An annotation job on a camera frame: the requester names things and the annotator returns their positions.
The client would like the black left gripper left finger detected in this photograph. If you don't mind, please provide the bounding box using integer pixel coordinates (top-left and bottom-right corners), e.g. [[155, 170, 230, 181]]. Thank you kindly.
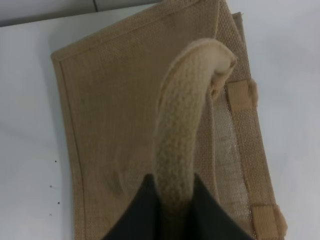
[[103, 174, 161, 240]]

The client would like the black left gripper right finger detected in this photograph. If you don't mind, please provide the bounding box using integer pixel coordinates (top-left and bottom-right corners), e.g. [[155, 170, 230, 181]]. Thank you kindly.
[[184, 174, 252, 240]]

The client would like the brown linen tote bag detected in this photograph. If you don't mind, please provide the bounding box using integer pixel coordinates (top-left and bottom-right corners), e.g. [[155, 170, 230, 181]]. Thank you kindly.
[[51, 0, 288, 240]]

